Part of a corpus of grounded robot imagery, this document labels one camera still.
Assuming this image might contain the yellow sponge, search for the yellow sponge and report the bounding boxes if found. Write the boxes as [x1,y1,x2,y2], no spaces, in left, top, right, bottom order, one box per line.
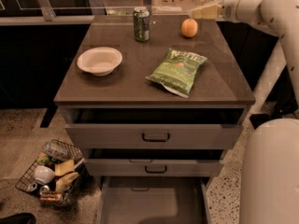
[54,160,75,176]

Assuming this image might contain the black wire basket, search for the black wire basket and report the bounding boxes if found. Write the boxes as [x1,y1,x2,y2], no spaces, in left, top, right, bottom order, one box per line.
[15,140,88,206]

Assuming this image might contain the grey drawer cabinet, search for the grey drawer cabinet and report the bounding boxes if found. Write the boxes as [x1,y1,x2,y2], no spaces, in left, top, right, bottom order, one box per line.
[55,16,254,224]

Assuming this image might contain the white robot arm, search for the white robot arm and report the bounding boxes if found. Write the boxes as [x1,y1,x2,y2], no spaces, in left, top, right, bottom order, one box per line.
[188,0,299,224]

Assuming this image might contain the grey drawer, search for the grey drawer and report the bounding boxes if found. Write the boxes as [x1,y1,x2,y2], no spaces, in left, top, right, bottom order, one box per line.
[85,149,223,177]
[96,177,211,224]
[64,107,248,150]

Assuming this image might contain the white paper bowl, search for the white paper bowl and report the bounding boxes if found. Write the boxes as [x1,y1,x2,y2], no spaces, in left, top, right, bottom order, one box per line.
[77,47,122,77]

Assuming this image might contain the black shoe tip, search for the black shoe tip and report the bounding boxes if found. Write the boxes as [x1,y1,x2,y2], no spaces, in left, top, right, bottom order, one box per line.
[0,213,36,224]

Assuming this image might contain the green chip bag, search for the green chip bag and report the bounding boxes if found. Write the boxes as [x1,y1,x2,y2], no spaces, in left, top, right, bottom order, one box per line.
[147,49,206,98]

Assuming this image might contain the black floor tray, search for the black floor tray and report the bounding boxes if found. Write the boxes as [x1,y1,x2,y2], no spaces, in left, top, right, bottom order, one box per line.
[249,114,271,129]

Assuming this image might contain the bottom grey drawer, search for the bottom grey drawer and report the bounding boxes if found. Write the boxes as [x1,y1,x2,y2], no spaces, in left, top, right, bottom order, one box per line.
[96,177,211,224]

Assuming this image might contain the green soda can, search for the green soda can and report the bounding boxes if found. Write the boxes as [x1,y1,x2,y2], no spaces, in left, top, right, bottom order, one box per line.
[133,7,150,42]

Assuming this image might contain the white ceramic cup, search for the white ceramic cup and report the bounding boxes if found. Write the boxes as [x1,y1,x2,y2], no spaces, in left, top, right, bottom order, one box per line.
[34,165,55,185]

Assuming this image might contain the snack bar wrapper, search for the snack bar wrapper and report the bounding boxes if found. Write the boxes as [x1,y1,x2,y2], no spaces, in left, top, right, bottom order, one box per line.
[39,191,63,203]

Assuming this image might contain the middle grey drawer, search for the middle grey drawer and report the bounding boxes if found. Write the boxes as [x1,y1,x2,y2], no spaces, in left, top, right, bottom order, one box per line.
[85,149,223,177]

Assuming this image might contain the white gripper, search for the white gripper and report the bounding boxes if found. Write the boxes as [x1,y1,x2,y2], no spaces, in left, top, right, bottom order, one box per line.
[188,0,263,24]

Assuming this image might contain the top grey drawer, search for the top grey drawer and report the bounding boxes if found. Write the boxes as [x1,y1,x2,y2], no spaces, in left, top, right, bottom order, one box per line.
[64,107,248,150]

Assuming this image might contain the orange fruit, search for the orange fruit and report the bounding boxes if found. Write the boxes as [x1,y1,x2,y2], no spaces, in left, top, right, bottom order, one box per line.
[181,19,198,38]

